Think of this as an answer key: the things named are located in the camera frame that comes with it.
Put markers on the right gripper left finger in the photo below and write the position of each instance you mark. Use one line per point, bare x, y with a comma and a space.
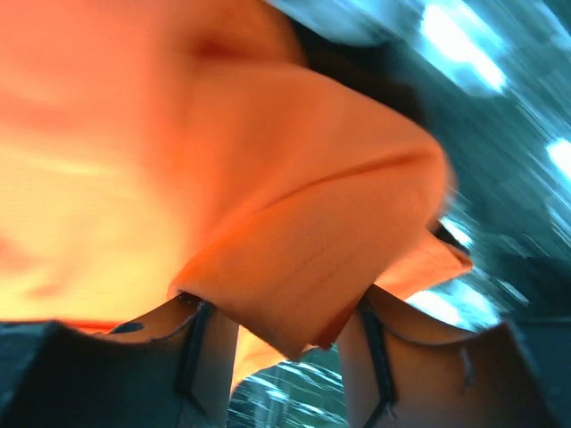
171, 367

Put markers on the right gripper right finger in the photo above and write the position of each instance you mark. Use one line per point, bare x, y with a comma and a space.
403, 368

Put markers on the orange t shirt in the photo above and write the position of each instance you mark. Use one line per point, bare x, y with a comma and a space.
153, 147

